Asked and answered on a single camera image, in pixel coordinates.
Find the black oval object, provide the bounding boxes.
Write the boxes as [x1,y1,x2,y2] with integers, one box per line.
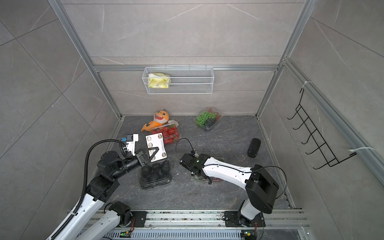
[247,138,261,158]

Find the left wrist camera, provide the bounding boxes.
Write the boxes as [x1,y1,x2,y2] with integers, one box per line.
[120,134,139,158]

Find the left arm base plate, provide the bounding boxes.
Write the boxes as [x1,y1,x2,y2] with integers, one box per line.
[128,211,148,228]

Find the black fruit box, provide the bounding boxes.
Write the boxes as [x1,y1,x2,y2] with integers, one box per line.
[139,159,173,189]

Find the white wire basket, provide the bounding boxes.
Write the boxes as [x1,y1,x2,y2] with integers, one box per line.
[142,67,215,95]

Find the green grape box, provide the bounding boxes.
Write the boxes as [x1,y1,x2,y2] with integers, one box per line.
[195,107,223,131]

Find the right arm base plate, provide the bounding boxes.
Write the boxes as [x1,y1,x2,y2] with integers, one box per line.
[221,211,266,228]

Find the yellow packet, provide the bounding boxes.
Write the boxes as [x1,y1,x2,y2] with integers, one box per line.
[148,73,171,89]

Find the black hook rack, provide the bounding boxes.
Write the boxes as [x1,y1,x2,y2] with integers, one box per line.
[287,89,357,170]

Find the orange shark plush toy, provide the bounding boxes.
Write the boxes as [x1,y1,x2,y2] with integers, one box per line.
[141,110,170,132]

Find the white sticker sheet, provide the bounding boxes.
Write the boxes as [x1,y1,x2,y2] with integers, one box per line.
[146,133,168,162]

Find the purple grape box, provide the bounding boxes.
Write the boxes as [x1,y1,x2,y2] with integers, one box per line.
[191,154,223,184]

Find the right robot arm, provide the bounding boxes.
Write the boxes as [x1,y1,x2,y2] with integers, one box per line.
[180,154,280,227]

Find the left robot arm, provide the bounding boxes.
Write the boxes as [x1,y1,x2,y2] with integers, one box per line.
[48,147,159,240]

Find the strawberry box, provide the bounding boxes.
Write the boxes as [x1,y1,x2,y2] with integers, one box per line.
[151,123,180,145]

